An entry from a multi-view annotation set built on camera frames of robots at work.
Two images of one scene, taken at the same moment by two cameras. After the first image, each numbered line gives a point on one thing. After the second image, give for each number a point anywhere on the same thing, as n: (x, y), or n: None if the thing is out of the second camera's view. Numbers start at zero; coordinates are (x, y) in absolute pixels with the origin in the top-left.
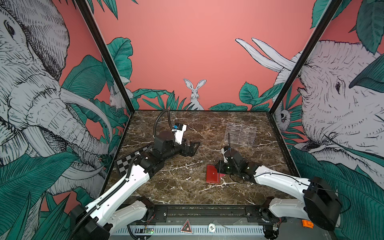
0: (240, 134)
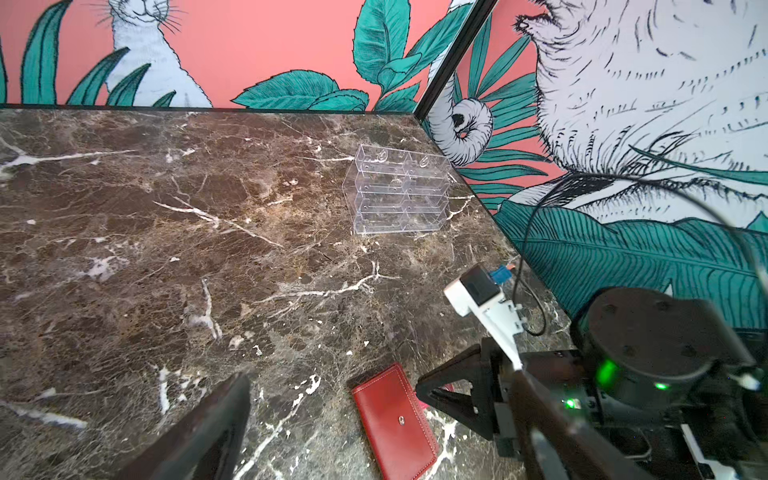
0: (392, 190)
